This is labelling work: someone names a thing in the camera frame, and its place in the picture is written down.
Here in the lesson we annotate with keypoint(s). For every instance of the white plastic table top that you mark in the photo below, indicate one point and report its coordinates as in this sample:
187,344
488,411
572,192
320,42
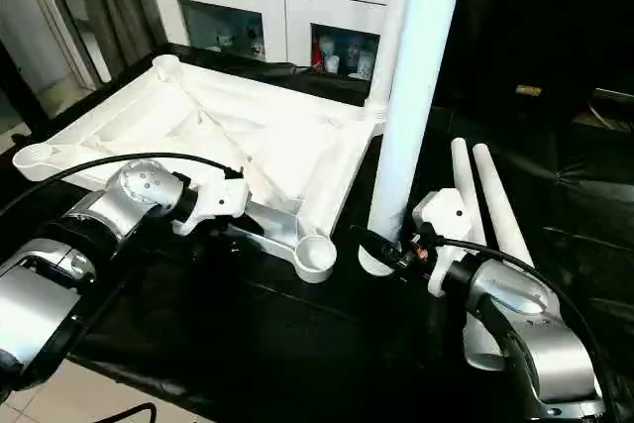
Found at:
247,136

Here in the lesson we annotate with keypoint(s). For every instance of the black work mat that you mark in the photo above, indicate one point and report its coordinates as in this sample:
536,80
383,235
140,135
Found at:
297,334

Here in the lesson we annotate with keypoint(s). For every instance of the grey curtain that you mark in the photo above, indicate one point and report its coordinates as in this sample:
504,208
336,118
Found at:
119,7

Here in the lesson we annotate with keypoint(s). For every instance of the black cabinet with gold label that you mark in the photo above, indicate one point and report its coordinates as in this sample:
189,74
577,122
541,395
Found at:
545,22

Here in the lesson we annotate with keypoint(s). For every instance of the white plastic table leg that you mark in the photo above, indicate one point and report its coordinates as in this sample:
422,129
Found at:
463,165
421,71
391,46
500,195

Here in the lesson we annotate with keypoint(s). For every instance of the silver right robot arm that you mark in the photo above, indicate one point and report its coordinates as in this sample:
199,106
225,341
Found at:
535,324

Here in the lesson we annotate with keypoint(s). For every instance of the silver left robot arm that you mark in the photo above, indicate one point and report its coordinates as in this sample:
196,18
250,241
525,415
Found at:
74,254

